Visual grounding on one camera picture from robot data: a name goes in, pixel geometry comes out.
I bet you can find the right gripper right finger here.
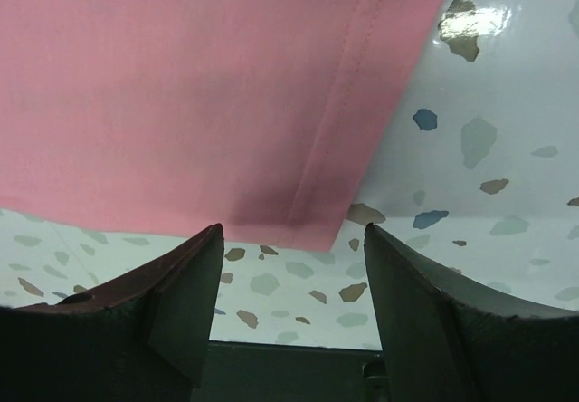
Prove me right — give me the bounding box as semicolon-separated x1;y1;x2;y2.
364;225;578;401

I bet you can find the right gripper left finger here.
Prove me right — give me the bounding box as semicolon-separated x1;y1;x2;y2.
1;224;224;401

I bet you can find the pink t shirt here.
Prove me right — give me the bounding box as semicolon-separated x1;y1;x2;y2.
1;0;444;251

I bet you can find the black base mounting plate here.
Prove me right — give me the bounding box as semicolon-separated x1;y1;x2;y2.
191;341;390;402

